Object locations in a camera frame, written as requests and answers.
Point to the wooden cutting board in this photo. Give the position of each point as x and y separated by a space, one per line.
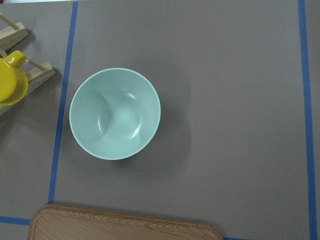
61 222

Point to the yellow cup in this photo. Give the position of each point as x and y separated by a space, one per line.
13 79

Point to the light green bowl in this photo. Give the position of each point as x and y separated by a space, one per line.
114 114

